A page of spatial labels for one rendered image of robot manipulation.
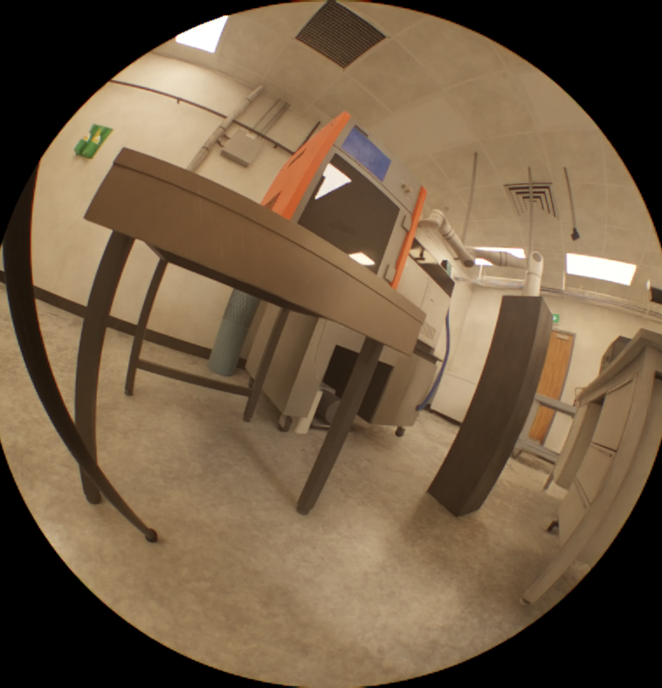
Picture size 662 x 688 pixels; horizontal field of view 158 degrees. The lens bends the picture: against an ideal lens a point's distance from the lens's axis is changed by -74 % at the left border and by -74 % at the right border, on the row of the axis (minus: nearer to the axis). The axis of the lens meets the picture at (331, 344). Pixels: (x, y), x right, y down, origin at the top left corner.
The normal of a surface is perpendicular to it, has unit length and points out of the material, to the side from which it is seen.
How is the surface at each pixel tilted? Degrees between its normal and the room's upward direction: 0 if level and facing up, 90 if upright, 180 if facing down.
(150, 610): 0
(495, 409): 90
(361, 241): 90
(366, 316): 90
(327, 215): 90
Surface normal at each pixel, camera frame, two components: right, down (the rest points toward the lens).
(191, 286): 0.55, 0.22
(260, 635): 0.36, -0.93
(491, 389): -0.87, -0.33
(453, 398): -0.75, -0.29
